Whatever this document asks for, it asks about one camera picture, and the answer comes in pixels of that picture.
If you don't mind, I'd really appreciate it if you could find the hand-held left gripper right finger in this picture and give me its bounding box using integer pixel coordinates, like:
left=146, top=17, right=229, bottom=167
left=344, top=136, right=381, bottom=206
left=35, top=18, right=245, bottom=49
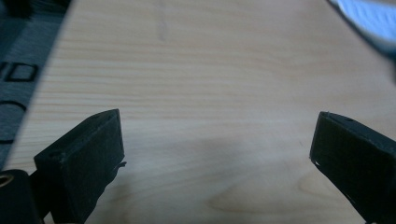
left=309, top=111, right=396, bottom=224

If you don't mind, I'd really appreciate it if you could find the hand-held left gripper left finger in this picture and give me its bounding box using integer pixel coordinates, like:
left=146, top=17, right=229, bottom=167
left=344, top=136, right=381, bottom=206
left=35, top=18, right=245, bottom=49
left=33, top=108, right=128, bottom=224

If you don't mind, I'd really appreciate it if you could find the blue striped towel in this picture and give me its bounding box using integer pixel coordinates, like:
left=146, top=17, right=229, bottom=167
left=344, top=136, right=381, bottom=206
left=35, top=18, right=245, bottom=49
left=327, top=0, right=396, bottom=59

